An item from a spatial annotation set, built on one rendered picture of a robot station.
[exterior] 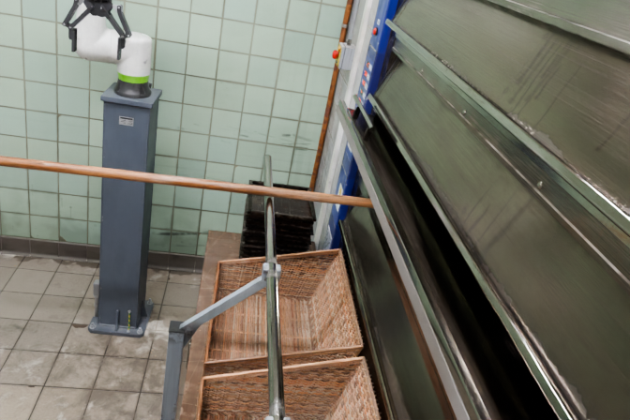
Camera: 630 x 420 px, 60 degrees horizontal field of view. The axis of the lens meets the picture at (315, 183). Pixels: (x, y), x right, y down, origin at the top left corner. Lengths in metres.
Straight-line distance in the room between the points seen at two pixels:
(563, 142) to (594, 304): 0.24
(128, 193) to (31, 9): 1.01
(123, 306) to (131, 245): 0.36
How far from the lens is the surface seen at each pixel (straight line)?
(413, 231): 1.24
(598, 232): 0.85
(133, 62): 2.34
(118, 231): 2.64
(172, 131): 2.99
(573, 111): 0.93
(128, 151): 2.45
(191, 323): 1.52
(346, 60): 2.51
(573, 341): 0.87
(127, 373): 2.76
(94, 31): 2.32
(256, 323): 2.14
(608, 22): 0.95
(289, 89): 2.89
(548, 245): 0.97
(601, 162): 0.84
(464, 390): 0.84
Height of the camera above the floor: 1.97
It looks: 25 degrees down
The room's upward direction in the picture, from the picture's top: 12 degrees clockwise
